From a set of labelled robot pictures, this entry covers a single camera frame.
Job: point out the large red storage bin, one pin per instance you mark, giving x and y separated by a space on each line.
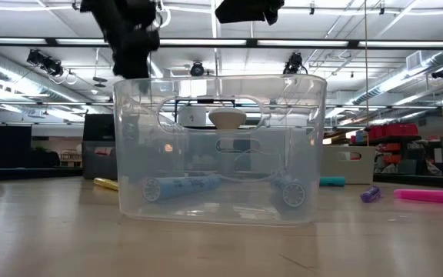
394 131

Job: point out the blue marker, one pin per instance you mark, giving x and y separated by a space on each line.
292 194
183 186
333 181

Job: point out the clear plastic bin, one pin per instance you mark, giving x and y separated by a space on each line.
302 115

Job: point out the purple marker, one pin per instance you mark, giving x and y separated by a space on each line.
370 195

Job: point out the pink marker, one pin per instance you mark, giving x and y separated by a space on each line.
429 196

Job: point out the white dome table lamp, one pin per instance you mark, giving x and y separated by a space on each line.
227 117

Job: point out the yellow marker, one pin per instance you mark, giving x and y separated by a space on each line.
106 184

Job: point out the white labelled box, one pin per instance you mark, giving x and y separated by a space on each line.
192 115

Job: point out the white plastic bin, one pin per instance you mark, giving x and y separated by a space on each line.
356 171

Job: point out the small red storage bin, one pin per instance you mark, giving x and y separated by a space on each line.
390 147

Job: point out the dark grey plastic bin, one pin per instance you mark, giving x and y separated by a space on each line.
94 165

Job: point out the black ceiling spotlight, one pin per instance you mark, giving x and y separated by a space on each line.
197 69
44 62
294 63
440 73

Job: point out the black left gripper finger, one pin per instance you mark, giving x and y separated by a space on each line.
131 65

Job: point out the black background box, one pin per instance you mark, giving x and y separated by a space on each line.
98 127

